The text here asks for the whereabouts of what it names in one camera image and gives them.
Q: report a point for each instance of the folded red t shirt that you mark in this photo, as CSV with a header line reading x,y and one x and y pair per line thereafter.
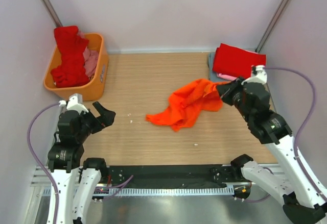
x,y
236,62

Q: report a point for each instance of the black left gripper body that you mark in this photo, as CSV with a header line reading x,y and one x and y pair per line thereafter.
x,y
94,121

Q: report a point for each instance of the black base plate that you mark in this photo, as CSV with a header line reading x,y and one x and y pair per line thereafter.
x,y
175,176

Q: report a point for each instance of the folded pink t shirt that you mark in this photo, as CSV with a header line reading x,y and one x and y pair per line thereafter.
x,y
225,77

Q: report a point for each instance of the crumpled red t shirt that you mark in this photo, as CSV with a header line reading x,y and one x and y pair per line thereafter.
x,y
71,45

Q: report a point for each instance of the crumpled pink t shirt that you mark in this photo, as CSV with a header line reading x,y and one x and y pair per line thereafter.
x,y
87,59

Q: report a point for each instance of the folded grey t shirt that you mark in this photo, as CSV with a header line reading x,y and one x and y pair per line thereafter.
x,y
211,74

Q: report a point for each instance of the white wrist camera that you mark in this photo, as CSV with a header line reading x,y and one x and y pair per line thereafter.
x,y
258,75
75,102

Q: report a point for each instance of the orange plastic basket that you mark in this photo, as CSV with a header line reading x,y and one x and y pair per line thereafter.
x,y
95,88

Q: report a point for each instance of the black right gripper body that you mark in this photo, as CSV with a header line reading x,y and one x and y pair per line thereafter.
x,y
232,94

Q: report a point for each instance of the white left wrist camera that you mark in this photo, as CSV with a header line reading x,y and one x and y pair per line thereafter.
x,y
75,102

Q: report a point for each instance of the left corner aluminium post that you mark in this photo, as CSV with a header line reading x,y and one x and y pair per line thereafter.
x,y
52,13

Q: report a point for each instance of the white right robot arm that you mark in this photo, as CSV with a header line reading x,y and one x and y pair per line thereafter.
x,y
301,196

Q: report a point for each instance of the orange t shirt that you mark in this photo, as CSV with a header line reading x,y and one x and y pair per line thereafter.
x,y
186,104

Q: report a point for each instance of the corner aluminium post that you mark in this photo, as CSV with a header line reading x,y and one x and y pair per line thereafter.
x,y
272,24
52,13

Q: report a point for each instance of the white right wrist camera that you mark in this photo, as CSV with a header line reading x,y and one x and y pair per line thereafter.
x,y
258,75

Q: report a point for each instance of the right corner aluminium post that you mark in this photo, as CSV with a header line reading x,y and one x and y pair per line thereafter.
x,y
272,24

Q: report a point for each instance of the white slotted cable duct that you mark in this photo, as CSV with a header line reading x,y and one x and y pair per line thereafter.
x,y
176,192

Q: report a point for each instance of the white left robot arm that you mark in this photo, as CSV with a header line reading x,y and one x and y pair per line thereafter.
x,y
73,181

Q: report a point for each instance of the aluminium frame rail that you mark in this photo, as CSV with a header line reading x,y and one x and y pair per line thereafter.
x,y
40,178

